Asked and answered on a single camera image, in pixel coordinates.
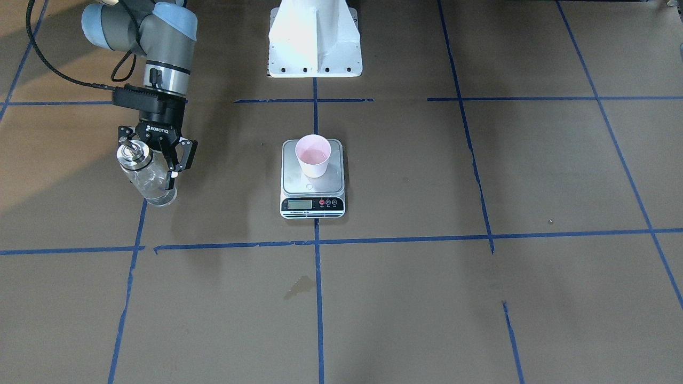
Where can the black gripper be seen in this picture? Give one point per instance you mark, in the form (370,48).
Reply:
(161,118)

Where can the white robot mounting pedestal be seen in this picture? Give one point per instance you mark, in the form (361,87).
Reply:
(314,39)

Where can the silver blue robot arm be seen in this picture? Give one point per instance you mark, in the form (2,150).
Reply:
(164,34)

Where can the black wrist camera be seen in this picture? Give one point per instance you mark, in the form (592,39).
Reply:
(147,100)

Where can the clear glass sauce bottle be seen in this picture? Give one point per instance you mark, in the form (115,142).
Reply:
(148,171)

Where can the silver digital kitchen scale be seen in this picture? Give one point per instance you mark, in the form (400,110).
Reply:
(302,197)

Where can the pink plastic cup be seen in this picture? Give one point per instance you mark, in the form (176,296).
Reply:
(313,153)

